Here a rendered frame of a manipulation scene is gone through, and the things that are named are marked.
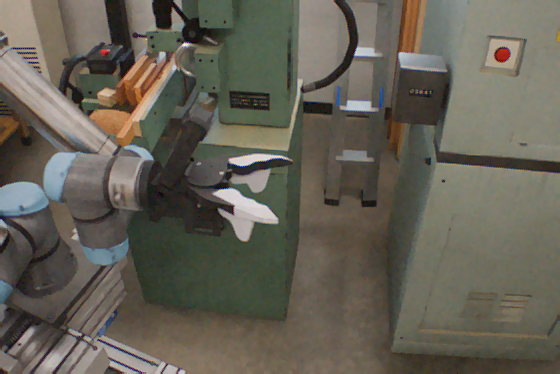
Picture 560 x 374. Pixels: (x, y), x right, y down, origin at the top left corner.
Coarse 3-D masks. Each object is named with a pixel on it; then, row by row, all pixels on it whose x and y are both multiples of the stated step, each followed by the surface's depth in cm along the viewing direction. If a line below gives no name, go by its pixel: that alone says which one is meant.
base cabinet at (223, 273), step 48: (240, 192) 165; (288, 192) 165; (144, 240) 186; (192, 240) 182; (240, 240) 179; (288, 240) 181; (144, 288) 204; (192, 288) 199; (240, 288) 195; (288, 288) 201
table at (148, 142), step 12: (144, 48) 184; (156, 60) 176; (180, 84) 165; (180, 96) 166; (84, 108) 163; (96, 108) 162; (108, 108) 152; (120, 108) 152; (132, 108) 152; (168, 108) 156; (156, 132) 147; (132, 144) 142; (144, 144) 142
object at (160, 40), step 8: (152, 24) 158; (176, 24) 158; (152, 32) 154; (160, 32) 154; (168, 32) 154; (176, 32) 154; (152, 40) 156; (160, 40) 156; (168, 40) 156; (176, 40) 155; (184, 40) 155; (152, 48) 158; (160, 48) 158; (168, 48) 157; (176, 48) 157
